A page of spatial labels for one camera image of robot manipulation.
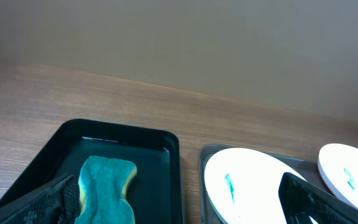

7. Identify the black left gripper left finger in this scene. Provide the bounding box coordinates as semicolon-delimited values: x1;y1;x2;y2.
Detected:
0;174;80;224

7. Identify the black water tray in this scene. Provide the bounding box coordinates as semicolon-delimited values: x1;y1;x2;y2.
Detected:
0;119;185;223

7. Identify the white plate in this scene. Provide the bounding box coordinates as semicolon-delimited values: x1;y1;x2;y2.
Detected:
318;143;358;209
204;146;306;223

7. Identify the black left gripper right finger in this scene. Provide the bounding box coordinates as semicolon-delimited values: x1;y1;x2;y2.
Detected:
278;172;358;224

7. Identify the green yellow sponge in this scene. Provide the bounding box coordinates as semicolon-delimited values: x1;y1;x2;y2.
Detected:
75;156;137;224

